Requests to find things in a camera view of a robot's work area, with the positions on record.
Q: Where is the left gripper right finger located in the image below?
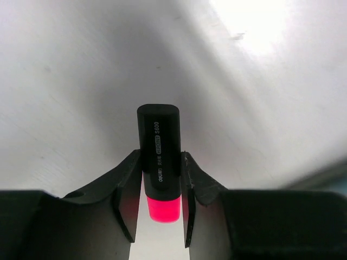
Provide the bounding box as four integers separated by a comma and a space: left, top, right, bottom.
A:
181, 152, 346, 259

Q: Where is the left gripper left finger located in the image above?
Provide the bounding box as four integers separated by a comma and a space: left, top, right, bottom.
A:
1, 149, 142, 259

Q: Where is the pink highlighter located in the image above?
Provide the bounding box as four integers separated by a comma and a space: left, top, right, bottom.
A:
137, 104, 181, 223

